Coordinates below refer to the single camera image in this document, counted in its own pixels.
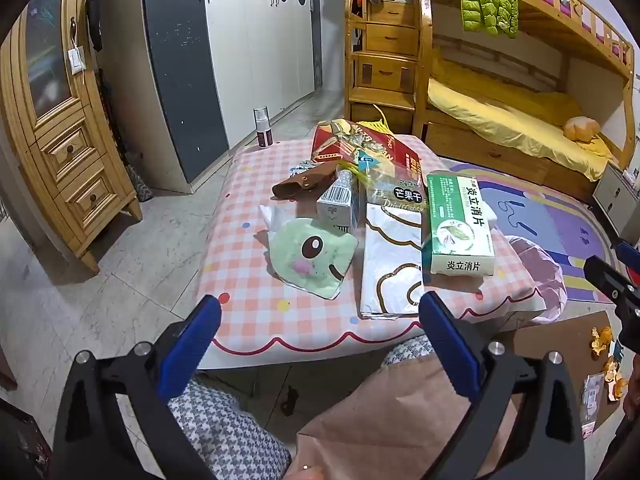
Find clear dried fruit bag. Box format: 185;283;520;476
350;152;431;212

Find white grey barcode box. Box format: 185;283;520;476
316;170;361;236

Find small grey cabinet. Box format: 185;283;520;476
592;162;640;234

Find yellow cord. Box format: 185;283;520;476
361;104;396;134

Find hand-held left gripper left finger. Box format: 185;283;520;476
52;294;223;480

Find grey white wardrobe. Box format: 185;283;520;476
95;0;324;195

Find purple colourful rug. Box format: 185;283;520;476
440;157;619;306

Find brown cardboard sheet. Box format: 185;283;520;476
510;310;627;442

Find white patterned plastic bag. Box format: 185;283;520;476
358;203;426;320

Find green white medicine box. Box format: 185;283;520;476
421;170;499;289

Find wooden stair drawers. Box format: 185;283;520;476
344;0;426;134

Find brown paper bag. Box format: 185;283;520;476
295;354;527;480

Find red cardboard box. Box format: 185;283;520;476
311;122;426;181

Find orange white plush toy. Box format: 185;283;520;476
563;116;601;142

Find brown leather sheath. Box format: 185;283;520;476
272;162;334;202

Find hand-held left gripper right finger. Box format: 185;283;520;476
419;290;586;480

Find orange peel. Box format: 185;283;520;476
589;326;614;359
602;359;629;402

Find yellow bedsheet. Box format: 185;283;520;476
427;77;616;181

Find white spray bottle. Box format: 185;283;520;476
253;106;274;150

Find white hanging tag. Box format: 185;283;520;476
66;45;87;75

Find wooden cabinet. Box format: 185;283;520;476
0;0;144;274

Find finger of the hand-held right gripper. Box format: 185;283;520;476
611;240;640;275
583;255;637;307

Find small clear plastic wrapper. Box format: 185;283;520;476
582;372;606;437

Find green cartoon face pouch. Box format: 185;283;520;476
270;217;360;301

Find pink plastic bag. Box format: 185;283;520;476
502;235;569;324

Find dark speckled bag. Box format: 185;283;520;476
125;162;153;203

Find wooden bunk bed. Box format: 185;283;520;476
415;0;637;202

